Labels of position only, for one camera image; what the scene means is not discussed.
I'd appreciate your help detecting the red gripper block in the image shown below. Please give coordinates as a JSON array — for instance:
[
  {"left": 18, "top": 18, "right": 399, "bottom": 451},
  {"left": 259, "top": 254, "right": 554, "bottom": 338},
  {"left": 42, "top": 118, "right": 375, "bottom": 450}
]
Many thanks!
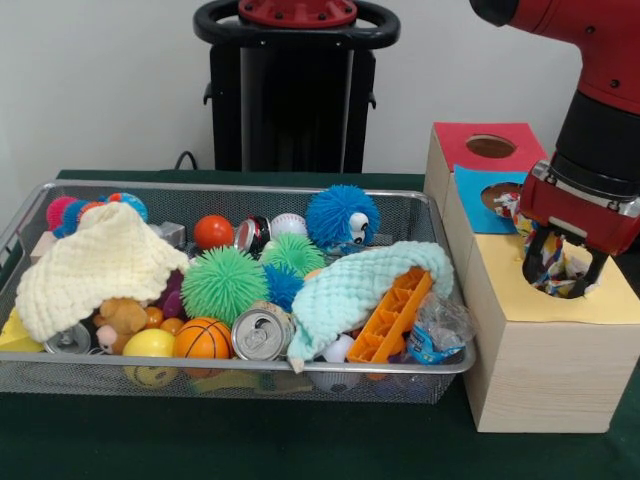
[{"left": 519, "top": 160, "right": 640, "bottom": 299}]

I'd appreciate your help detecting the white colourful spotted cloth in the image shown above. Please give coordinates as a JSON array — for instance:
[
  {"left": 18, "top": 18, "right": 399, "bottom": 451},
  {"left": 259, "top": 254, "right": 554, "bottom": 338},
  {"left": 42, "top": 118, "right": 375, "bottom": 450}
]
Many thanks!
[{"left": 494, "top": 186, "right": 599, "bottom": 299}]

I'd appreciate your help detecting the mint green waffle cloth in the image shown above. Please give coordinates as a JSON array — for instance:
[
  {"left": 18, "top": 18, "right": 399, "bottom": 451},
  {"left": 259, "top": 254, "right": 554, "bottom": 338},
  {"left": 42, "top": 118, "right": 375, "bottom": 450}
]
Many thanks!
[{"left": 288, "top": 241, "right": 456, "bottom": 373}]

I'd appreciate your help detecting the wooden three-hole box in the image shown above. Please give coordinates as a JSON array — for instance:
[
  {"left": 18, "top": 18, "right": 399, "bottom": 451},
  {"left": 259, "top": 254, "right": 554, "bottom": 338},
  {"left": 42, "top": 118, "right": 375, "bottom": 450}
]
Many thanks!
[{"left": 423, "top": 122, "right": 640, "bottom": 434}]

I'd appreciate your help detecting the clear mesh bin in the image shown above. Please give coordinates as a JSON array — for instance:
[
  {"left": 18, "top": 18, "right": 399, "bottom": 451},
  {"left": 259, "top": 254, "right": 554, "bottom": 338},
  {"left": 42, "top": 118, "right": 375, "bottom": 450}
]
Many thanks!
[{"left": 0, "top": 180, "right": 477, "bottom": 406}]

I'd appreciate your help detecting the clear plastic packet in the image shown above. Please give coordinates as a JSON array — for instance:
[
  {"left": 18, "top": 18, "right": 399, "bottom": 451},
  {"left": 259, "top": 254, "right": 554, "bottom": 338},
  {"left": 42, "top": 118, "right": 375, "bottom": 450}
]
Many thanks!
[{"left": 405, "top": 290, "right": 479, "bottom": 364}]

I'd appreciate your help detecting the orange plastic gear toy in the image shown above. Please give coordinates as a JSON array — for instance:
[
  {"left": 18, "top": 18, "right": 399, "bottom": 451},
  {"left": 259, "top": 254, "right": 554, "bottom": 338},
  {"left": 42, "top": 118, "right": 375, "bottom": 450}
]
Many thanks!
[{"left": 347, "top": 267, "right": 434, "bottom": 365}]

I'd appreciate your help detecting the large blue spiky ball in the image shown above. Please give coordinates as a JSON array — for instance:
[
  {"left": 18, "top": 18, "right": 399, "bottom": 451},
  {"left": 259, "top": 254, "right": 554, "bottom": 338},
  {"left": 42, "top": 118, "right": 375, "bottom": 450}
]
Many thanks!
[{"left": 305, "top": 185, "right": 382, "bottom": 251}]

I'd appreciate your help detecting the silver drink can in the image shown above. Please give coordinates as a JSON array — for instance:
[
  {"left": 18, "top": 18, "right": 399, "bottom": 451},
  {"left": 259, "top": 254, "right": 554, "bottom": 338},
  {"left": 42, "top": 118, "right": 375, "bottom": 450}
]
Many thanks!
[{"left": 232, "top": 303, "right": 297, "bottom": 362}]

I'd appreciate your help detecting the green spiky ball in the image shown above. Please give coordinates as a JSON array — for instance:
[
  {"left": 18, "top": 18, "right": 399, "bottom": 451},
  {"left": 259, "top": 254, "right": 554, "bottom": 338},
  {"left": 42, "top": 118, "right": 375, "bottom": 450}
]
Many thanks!
[{"left": 181, "top": 245, "right": 272, "bottom": 330}]

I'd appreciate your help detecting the red-orange ball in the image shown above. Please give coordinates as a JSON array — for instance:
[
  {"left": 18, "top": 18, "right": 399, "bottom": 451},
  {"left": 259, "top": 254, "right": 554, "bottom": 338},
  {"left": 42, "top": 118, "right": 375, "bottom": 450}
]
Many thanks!
[{"left": 194, "top": 214, "right": 235, "bottom": 250}]

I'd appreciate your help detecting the small orange basketball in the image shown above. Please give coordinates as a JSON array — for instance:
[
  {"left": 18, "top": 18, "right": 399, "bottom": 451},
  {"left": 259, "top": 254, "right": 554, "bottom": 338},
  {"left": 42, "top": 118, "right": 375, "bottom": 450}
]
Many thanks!
[{"left": 172, "top": 317, "right": 237, "bottom": 361}]

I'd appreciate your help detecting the yellow ball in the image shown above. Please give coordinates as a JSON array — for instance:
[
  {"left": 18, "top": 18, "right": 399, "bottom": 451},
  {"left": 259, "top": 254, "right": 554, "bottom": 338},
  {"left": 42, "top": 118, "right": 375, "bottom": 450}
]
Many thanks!
[{"left": 122, "top": 328, "right": 178, "bottom": 360}]

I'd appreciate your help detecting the small brown teddy bear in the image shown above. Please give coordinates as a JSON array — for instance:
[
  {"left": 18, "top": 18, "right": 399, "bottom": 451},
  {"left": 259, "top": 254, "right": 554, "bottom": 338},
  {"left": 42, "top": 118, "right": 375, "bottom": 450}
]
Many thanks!
[{"left": 94, "top": 296, "right": 151, "bottom": 354}]

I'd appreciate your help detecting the cream waffle cloth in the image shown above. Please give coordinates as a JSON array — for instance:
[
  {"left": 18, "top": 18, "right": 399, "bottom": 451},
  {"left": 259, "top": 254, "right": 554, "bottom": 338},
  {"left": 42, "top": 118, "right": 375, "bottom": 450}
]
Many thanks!
[{"left": 15, "top": 201, "right": 191, "bottom": 343}]

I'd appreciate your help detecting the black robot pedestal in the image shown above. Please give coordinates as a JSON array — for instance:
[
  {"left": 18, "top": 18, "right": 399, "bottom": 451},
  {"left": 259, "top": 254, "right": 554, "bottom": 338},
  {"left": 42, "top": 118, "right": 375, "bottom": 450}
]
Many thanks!
[{"left": 193, "top": 0, "right": 402, "bottom": 173}]

